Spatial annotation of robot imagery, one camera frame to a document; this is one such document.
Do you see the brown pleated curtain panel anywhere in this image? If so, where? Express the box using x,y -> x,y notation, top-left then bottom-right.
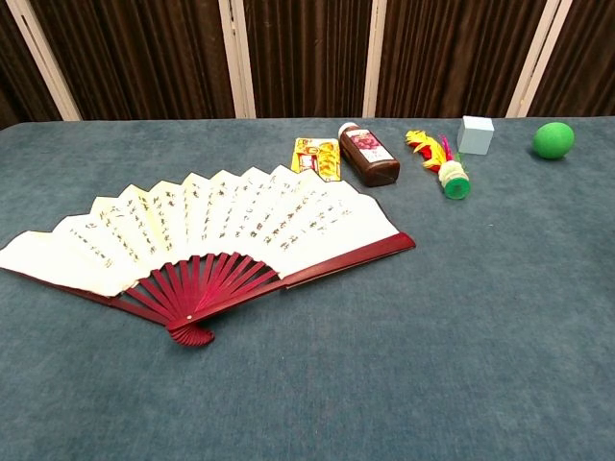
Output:
374,0 -> 549,119
28,0 -> 236,121
242,0 -> 375,119
527,0 -> 615,118
0,0 -> 63,130

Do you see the yellow snack packet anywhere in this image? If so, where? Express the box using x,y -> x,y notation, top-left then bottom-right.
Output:
290,136 -> 343,182

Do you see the red ribbed paper folding fan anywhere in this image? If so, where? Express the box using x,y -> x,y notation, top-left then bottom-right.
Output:
0,164 -> 417,347

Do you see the feather shuttlecock with green base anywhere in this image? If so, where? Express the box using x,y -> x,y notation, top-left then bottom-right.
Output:
405,129 -> 473,201

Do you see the light blue cube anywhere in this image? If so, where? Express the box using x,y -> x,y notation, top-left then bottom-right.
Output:
455,114 -> 496,157

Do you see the white screen frame post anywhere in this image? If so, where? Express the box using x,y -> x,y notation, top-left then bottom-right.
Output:
361,0 -> 388,119
4,0 -> 83,122
218,0 -> 258,120
505,0 -> 576,119

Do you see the brown bottle with white cap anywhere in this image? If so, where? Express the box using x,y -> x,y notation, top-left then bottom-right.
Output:
337,121 -> 402,188

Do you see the blue felt table cover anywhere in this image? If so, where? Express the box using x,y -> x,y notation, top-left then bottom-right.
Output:
0,116 -> 615,461

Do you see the green ball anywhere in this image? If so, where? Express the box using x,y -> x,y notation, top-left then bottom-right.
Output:
531,121 -> 576,160

